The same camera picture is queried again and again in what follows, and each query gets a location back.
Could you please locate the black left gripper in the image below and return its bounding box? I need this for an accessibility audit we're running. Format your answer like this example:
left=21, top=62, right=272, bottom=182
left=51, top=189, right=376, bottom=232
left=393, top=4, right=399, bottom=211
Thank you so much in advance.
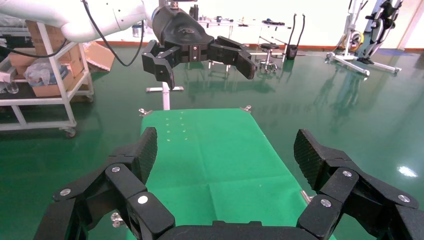
left=141, top=5, right=258, bottom=91

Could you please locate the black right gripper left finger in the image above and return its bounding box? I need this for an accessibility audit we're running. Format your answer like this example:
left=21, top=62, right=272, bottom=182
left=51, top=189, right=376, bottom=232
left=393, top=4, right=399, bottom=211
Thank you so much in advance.
left=33, top=126, right=176, bottom=240

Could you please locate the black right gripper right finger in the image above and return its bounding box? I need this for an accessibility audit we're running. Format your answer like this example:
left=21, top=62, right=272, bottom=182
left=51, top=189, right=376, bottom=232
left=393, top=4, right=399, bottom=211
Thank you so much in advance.
left=293, top=128, right=424, bottom=240

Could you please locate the flat leaning cardboard sheet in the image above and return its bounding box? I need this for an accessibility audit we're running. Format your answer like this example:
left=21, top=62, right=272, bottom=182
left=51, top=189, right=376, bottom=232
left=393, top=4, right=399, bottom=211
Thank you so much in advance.
left=82, top=41, right=116, bottom=72

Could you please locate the low cardboard box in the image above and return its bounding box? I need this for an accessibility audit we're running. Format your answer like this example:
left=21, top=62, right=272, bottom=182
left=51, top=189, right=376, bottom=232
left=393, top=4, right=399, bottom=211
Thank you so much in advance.
left=32, top=66, right=76, bottom=99

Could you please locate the stacked cardboard box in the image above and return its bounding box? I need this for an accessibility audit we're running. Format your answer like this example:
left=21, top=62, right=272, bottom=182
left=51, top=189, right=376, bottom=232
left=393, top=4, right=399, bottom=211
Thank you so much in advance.
left=25, top=19, right=81, bottom=64

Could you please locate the white table foot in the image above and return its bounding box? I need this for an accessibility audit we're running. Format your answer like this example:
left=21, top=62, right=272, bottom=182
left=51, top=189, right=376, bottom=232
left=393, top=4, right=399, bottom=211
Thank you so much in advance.
left=145, top=82, right=185, bottom=111

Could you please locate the long white work table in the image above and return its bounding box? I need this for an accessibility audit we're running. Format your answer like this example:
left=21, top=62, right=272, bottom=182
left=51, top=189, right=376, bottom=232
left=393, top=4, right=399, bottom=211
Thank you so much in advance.
left=198, top=18, right=293, bottom=72

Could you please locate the black stool chrome base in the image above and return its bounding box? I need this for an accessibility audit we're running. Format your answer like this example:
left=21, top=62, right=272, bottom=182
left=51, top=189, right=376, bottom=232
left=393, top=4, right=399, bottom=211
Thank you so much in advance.
left=257, top=43, right=281, bottom=74

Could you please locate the green table cloth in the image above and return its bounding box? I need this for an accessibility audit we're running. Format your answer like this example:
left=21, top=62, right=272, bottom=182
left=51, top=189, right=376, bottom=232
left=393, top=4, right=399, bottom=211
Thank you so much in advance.
left=125, top=108, right=335, bottom=240

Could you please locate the white wheeled shelving cart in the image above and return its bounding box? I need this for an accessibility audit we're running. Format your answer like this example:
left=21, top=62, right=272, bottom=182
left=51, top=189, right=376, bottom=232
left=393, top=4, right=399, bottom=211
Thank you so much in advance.
left=0, top=21, right=96, bottom=139

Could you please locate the white equipment stand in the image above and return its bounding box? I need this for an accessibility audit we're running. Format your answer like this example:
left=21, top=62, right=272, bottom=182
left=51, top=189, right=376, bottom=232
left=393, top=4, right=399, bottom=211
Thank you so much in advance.
left=326, top=0, right=404, bottom=77

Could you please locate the clear plastic bag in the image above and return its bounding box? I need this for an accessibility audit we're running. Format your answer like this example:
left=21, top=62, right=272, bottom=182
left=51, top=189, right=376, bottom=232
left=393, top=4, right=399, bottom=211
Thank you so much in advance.
left=23, top=59, right=69, bottom=88

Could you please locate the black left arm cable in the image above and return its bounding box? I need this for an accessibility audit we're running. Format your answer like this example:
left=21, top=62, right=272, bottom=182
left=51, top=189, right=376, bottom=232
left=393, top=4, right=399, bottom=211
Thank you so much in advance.
left=0, top=0, right=147, bottom=68

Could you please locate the black device with hose loop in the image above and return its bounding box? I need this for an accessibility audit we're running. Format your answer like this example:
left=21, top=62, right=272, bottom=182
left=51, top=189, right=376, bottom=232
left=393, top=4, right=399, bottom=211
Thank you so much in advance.
left=285, top=13, right=307, bottom=61

